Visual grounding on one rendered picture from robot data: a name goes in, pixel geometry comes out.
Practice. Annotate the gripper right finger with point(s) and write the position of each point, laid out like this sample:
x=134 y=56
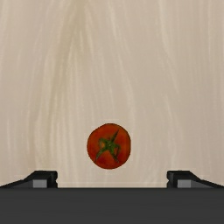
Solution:
x=180 y=178

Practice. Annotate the red tomato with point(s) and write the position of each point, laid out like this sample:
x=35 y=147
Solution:
x=108 y=146

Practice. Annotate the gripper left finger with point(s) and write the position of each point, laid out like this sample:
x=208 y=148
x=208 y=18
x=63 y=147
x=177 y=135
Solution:
x=43 y=178

